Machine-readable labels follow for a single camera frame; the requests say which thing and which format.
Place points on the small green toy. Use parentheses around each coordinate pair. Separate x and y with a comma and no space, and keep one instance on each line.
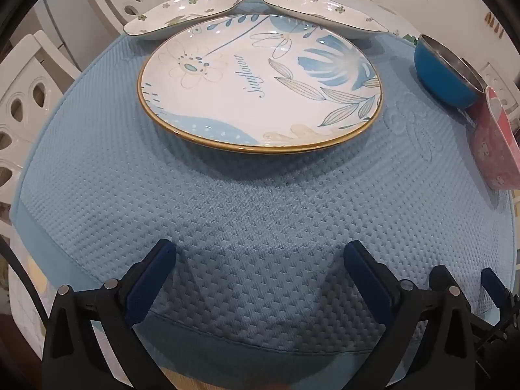
(410,39)

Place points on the white green clover plate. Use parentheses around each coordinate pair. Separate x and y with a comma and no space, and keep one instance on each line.
(183,12)
(317,8)

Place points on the pink ceramic bowl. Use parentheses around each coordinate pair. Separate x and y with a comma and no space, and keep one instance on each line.
(493,150)

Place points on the floral tablecloth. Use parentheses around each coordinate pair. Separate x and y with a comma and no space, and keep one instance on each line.
(24,321)

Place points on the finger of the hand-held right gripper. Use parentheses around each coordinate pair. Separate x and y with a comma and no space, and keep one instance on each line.
(491,284)

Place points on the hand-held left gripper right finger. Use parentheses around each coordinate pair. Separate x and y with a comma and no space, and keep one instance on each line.
(365,272)

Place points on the blue steel bowl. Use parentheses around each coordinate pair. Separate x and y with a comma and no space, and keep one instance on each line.
(438,73)

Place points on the large blue floral plate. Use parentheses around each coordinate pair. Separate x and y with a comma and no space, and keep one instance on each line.
(243,101)

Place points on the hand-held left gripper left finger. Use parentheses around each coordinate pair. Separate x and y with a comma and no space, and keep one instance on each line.
(150,280)

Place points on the light blue table mat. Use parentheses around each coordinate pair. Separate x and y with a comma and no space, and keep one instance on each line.
(243,219)

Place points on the hanging tassel wall ornament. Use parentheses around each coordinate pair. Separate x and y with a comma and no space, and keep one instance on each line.
(498,31)

